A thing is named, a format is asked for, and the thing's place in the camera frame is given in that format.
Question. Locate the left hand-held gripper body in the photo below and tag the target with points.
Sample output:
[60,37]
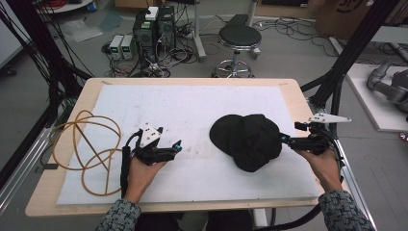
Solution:
[150,134]

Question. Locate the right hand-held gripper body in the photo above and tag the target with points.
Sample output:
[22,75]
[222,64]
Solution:
[316,141]

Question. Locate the black cap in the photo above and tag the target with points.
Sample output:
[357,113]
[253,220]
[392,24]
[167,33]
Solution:
[248,141]

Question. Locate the person's right hand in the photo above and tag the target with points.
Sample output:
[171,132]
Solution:
[325,170]

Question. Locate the person's left hand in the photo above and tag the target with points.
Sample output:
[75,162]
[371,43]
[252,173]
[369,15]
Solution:
[139,178]

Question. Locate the white foam mat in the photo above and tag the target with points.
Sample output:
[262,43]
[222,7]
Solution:
[192,112]

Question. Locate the white platform board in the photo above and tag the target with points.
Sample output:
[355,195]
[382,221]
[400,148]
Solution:
[369,96]

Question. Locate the person's legs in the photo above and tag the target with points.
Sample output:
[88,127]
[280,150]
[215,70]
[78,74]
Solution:
[224,221]

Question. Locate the grey power supply unit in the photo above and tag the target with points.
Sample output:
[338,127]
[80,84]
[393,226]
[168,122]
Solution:
[115,46]
[127,47]

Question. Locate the black computer tower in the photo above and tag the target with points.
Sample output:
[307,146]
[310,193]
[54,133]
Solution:
[166,27]
[144,35]

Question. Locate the white desk leg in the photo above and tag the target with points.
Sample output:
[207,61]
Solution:
[198,32]

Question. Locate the black round stool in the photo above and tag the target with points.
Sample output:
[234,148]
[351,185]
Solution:
[240,37]

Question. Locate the clear plastic sheet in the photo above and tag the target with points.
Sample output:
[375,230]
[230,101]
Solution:
[81,30]

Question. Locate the brown cardboard box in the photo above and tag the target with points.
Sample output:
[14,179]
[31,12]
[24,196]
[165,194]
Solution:
[349,16]

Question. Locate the blue tape roll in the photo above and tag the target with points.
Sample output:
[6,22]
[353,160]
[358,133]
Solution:
[92,6]

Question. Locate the white round table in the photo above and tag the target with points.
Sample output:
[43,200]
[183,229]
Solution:
[64,7]

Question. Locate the black metal frame stand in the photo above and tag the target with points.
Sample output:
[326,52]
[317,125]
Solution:
[352,48]
[45,48]

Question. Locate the aluminium rail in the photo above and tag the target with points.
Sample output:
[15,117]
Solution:
[22,166]

